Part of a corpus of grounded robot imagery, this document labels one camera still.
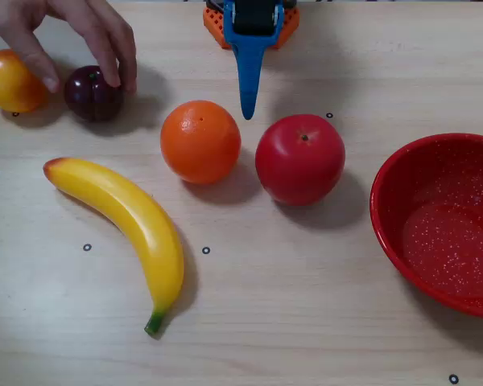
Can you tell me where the dark purple plum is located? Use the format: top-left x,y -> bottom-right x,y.
63,65 -> 126,124

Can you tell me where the bare human hand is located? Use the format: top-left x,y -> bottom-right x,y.
0,0 -> 138,96

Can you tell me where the yellow orange peach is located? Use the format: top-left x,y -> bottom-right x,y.
0,48 -> 50,113

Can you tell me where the red speckled bowl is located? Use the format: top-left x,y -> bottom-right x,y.
369,133 -> 483,322

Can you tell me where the yellow banana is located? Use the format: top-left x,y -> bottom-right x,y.
43,157 -> 185,338

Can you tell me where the red apple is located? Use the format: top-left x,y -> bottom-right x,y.
254,113 -> 346,207

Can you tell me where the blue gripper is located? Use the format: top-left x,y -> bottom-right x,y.
223,0 -> 285,121

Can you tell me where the orange fruit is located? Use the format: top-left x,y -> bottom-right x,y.
159,100 -> 242,186

